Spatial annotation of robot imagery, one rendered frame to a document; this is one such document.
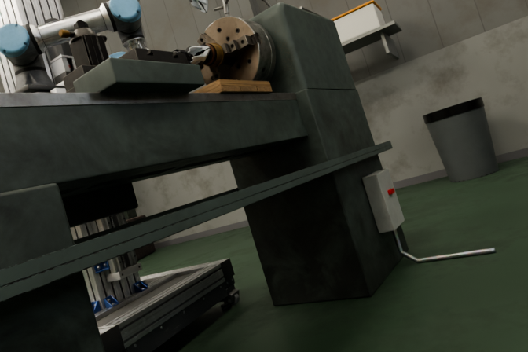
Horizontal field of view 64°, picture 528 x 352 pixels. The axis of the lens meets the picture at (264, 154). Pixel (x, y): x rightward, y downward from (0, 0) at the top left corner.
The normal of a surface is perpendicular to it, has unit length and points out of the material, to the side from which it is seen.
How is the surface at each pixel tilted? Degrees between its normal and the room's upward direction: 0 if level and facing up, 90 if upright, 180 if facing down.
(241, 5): 90
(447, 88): 90
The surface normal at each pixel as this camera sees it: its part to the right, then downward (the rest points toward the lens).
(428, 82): -0.45, 0.09
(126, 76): 0.79, -0.27
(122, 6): 0.37, -0.18
